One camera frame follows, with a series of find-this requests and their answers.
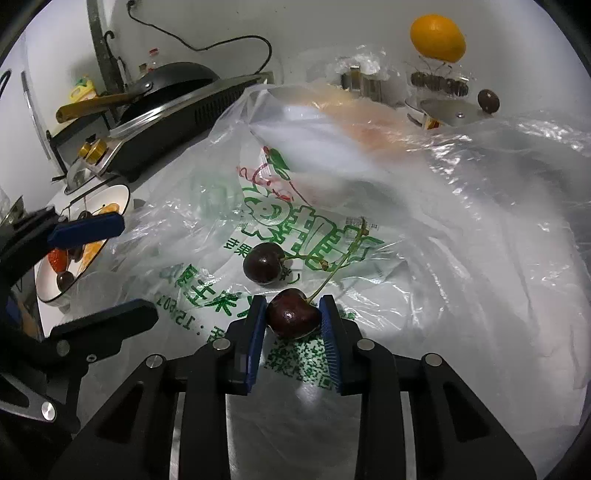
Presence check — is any clear bag with steel cups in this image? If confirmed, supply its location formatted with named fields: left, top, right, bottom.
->
left=325, top=51, right=398, bottom=100

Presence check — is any steel vertical pipe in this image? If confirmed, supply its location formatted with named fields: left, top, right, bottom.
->
left=87, top=0, right=112, bottom=88

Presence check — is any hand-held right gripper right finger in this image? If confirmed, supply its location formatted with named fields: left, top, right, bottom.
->
left=318, top=294, right=539, bottom=480

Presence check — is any black kitchen rack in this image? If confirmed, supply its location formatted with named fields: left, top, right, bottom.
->
left=46, top=115, right=121, bottom=176

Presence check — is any black cooker cable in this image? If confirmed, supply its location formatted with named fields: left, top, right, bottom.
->
left=126, top=0, right=273, bottom=75

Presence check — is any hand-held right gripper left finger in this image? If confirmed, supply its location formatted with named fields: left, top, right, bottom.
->
left=48, top=295, right=269, bottom=480

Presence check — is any black chopstick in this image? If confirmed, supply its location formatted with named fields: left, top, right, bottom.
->
left=62, top=191, right=112, bottom=212

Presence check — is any yellow dish soap bottle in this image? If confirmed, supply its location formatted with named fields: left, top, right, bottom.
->
left=69, top=76, right=98, bottom=103

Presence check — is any silver induction cooker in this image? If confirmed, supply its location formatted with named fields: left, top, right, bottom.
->
left=76, top=71, right=275, bottom=183

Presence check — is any black wok with handle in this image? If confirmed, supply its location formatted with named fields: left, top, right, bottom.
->
left=55, top=62, right=220, bottom=125

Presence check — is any whole orange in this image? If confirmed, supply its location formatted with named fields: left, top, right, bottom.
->
left=410, top=15, right=467, bottom=64

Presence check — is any white plate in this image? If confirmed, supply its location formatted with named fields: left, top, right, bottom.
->
left=36, top=185, right=132, bottom=303

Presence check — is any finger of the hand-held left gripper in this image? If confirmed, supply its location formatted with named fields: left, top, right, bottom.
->
left=0, top=208, right=125, bottom=287
left=44, top=299, right=160, bottom=365

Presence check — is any clear printed plastic bag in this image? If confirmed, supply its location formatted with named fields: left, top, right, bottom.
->
left=111, top=80, right=591, bottom=462

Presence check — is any black umbrella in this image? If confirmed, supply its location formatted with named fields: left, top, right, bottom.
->
left=104, top=30, right=132, bottom=88

